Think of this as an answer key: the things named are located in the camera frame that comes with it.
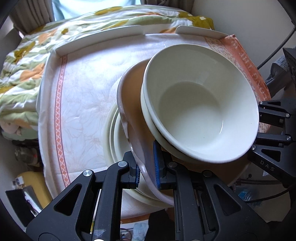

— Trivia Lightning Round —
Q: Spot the pink lobed shallow dish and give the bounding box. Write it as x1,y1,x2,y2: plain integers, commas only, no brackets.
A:
117,60,250,206

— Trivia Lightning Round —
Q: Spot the grey hanging garment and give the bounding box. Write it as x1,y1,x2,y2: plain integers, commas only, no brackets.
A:
265,55,292,97

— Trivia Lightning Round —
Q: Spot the yellow stool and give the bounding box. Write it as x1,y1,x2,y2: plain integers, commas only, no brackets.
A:
16,171,53,208

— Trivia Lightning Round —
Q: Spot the cream bowl with dots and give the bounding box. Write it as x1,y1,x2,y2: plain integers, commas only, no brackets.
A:
142,44,259,164

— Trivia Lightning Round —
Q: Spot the black metal rack tube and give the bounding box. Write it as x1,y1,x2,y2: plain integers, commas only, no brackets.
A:
257,27,295,70

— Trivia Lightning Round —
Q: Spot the cream oval duck dish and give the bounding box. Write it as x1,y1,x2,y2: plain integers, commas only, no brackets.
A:
109,108,169,207

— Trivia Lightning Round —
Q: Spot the white tray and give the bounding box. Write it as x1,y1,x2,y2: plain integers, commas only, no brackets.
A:
36,24,230,112

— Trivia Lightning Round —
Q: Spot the floral pink table cloth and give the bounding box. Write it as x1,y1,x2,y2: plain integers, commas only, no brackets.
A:
38,32,271,219

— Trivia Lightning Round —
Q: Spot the green orange floral blanket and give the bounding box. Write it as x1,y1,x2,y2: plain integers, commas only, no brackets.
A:
1,5,214,141

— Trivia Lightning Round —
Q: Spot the grey curtain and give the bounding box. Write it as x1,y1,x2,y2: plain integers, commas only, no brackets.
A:
10,0,55,35

